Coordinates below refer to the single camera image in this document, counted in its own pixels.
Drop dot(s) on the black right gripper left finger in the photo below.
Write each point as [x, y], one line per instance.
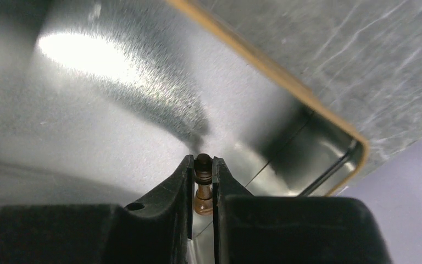
[153, 229]

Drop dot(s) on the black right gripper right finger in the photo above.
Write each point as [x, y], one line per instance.
[276, 229]

